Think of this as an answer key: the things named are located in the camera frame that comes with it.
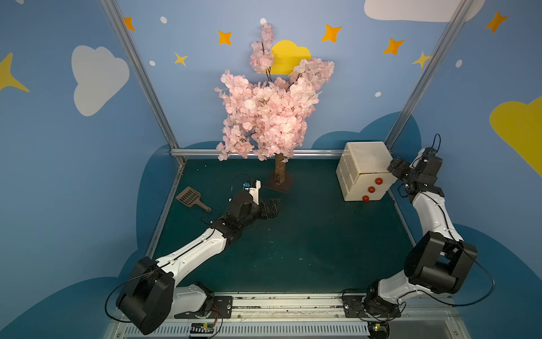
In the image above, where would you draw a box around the white three-drawer cabinet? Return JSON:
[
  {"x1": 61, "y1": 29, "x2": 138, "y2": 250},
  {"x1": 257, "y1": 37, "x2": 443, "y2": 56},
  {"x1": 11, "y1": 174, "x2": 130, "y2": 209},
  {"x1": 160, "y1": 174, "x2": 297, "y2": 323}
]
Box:
[{"x1": 336, "y1": 141, "x2": 397, "y2": 201}]

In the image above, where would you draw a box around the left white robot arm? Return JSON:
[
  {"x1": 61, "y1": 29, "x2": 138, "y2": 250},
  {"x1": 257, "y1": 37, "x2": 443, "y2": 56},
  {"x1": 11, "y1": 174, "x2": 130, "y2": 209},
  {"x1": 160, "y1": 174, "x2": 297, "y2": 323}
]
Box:
[{"x1": 116, "y1": 191, "x2": 282, "y2": 335}]

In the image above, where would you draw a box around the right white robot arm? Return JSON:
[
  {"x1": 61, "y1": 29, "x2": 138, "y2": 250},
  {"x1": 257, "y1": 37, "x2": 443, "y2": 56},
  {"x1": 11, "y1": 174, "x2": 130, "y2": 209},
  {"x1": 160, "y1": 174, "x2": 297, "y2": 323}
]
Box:
[{"x1": 362, "y1": 134, "x2": 478, "y2": 321}]

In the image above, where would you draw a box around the pink cherry blossom tree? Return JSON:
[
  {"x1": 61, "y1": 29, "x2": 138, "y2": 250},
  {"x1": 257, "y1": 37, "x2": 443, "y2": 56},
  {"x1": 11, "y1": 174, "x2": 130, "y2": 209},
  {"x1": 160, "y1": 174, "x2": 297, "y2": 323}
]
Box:
[{"x1": 216, "y1": 23, "x2": 335, "y2": 193}]

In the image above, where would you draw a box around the green circuit board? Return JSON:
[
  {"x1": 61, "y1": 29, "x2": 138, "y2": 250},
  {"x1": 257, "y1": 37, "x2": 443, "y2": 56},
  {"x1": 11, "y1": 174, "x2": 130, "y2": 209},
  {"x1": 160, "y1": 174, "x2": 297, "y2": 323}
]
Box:
[{"x1": 189, "y1": 323, "x2": 215, "y2": 337}]

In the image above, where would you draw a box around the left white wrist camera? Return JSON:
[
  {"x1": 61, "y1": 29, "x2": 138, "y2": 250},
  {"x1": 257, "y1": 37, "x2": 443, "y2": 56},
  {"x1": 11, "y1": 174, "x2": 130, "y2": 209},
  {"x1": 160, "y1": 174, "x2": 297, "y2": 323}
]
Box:
[{"x1": 243, "y1": 179, "x2": 261, "y2": 205}]

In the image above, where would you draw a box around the right aluminium frame post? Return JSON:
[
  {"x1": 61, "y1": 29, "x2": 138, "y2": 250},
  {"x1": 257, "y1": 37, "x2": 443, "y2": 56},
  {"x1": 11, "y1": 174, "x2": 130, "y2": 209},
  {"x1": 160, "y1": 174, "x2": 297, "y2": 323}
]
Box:
[{"x1": 385, "y1": 0, "x2": 474, "y2": 150}]

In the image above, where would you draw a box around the aluminium frame post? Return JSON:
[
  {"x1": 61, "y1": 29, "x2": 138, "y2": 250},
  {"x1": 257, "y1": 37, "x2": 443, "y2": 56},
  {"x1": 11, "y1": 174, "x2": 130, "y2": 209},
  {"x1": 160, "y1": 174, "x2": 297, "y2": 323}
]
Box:
[
  {"x1": 100, "y1": 0, "x2": 179, "y2": 149},
  {"x1": 385, "y1": 0, "x2": 474, "y2": 150}
]

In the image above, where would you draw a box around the aluminium mounting rail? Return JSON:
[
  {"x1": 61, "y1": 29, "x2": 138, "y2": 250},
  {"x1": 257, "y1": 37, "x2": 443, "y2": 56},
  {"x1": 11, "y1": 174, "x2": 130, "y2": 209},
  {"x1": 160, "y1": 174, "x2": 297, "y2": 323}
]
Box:
[{"x1": 103, "y1": 292, "x2": 471, "y2": 339}]

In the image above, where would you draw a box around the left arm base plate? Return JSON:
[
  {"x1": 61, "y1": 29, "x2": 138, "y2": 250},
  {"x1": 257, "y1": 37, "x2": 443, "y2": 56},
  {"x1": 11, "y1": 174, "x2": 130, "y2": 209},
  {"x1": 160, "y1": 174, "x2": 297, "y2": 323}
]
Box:
[{"x1": 174, "y1": 296, "x2": 233, "y2": 320}]

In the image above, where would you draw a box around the rear aluminium frame bar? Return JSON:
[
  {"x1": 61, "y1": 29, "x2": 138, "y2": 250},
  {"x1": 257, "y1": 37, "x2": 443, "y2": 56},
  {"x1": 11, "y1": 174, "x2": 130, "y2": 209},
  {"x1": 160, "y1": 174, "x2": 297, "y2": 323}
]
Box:
[{"x1": 171, "y1": 147, "x2": 344, "y2": 160}]

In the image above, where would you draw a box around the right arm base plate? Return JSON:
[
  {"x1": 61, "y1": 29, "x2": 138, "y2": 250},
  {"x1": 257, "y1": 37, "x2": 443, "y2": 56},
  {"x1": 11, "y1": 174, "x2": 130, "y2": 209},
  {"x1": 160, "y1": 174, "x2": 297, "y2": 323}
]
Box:
[{"x1": 340, "y1": 295, "x2": 402, "y2": 321}]

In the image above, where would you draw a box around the left aluminium frame post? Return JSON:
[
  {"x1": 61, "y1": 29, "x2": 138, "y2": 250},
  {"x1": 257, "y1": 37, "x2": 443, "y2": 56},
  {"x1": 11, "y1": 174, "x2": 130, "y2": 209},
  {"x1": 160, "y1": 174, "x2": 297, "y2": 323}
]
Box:
[{"x1": 100, "y1": 0, "x2": 179, "y2": 149}]

